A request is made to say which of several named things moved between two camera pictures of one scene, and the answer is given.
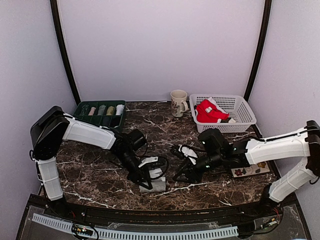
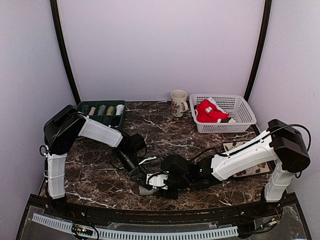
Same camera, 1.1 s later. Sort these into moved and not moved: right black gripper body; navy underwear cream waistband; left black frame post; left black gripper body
Moved: right black gripper body
Not moved: left black frame post; left black gripper body; navy underwear cream waistband
